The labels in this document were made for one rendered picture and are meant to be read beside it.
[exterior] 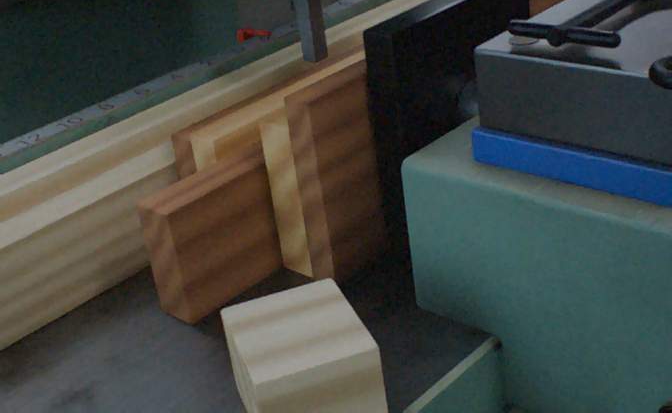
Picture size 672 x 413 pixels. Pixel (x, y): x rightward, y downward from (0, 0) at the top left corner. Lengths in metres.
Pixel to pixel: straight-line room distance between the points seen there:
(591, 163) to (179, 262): 0.15
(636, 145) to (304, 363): 0.12
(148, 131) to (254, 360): 0.17
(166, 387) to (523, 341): 0.12
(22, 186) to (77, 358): 0.07
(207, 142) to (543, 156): 0.14
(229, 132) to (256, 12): 3.34
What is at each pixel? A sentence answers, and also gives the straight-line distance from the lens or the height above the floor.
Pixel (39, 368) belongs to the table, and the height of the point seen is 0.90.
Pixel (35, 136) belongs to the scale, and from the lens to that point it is 0.45.
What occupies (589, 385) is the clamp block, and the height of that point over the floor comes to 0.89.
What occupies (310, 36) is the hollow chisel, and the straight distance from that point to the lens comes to 0.48.
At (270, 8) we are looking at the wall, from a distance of 3.80.
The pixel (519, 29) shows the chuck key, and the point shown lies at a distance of 0.32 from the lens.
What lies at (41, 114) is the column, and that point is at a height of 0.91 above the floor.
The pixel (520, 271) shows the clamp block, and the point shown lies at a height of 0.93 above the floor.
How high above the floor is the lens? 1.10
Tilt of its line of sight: 26 degrees down
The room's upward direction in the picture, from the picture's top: 8 degrees counter-clockwise
